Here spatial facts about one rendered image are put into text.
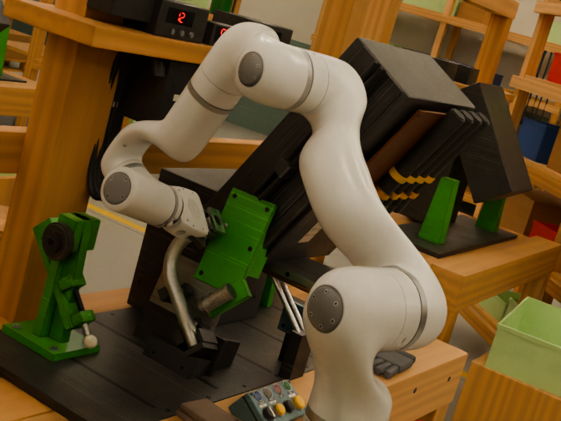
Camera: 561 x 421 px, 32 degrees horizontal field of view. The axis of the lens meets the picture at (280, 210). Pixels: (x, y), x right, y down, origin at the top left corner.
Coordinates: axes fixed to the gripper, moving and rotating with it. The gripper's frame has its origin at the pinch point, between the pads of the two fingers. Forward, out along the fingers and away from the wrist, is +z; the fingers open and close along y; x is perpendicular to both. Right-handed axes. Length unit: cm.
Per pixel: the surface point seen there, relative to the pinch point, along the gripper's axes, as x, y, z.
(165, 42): -11.3, 31.6, -18.4
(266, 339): 11.3, -17.1, 37.7
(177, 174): 8.2, 18.8, 9.6
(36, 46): 243, 327, 319
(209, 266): 4.0, -7.3, 4.2
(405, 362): -13, -30, 58
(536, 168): -31, 107, 366
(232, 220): -4.0, -0.1, 4.1
